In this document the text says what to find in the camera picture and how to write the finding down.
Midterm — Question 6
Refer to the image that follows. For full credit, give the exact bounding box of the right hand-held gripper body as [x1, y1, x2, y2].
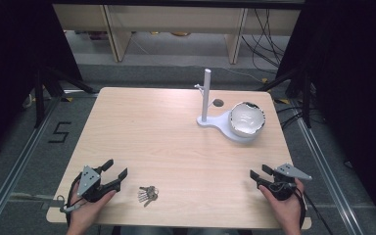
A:
[258, 163, 313, 202]

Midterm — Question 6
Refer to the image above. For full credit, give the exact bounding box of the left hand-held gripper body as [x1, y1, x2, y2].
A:
[76, 164, 113, 204]

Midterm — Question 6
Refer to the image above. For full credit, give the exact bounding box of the person's right hand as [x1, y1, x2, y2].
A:
[258, 177, 306, 232]

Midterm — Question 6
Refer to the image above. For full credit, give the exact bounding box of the person's left hand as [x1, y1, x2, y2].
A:
[66, 189, 118, 234]

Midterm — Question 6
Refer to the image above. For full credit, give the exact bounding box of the bunch of metal keys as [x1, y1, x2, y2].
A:
[137, 185, 160, 208]

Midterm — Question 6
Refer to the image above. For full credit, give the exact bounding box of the black tripod stand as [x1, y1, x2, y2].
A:
[33, 64, 96, 129]
[257, 67, 314, 129]

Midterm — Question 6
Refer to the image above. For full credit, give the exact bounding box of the white key stand with pole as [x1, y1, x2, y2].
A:
[194, 68, 258, 144]

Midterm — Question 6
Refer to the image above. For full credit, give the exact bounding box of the black curtain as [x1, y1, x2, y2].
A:
[274, 0, 376, 227]
[0, 0, 84, 165]

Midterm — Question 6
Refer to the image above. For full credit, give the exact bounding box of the light wooden desk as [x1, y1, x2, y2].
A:
[52, 4, 302, 65]

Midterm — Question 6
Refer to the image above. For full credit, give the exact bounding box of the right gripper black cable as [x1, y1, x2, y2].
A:
[293, 186, 335, 235]

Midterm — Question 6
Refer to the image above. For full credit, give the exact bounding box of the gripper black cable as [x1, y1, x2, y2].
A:
[293, 186, 335, 235]
[57, 171, 84, 228]

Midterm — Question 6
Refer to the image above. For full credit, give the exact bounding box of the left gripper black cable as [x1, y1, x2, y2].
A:
[57, 171, 84, 228]

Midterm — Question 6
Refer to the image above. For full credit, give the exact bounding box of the aluminium floor rail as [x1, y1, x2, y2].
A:
[0, 97, 63, 235]
[294, 115, 364, 235]

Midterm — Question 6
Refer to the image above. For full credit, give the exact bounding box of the black cables bundle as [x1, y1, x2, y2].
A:
[240, 8, 292, 72]

